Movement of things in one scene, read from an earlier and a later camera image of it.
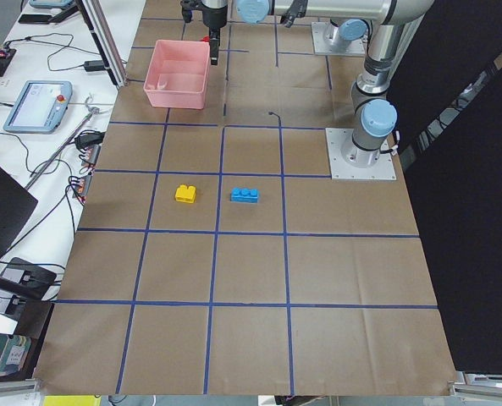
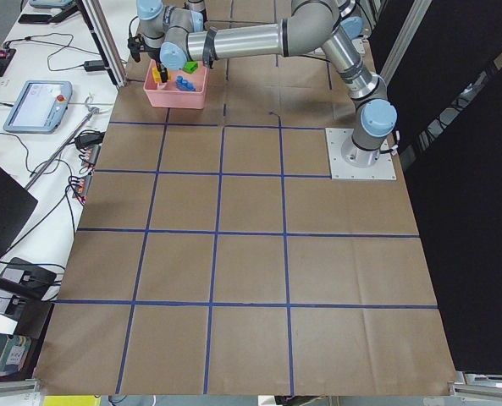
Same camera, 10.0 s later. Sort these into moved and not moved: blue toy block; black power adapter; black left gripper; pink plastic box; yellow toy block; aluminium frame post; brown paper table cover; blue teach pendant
Moved: black left gripper; blue toy block; yellow toy block
Not moved: pink plastic box; aluminium frame post; black power adapter; brown paper table cover; blue teach pendant
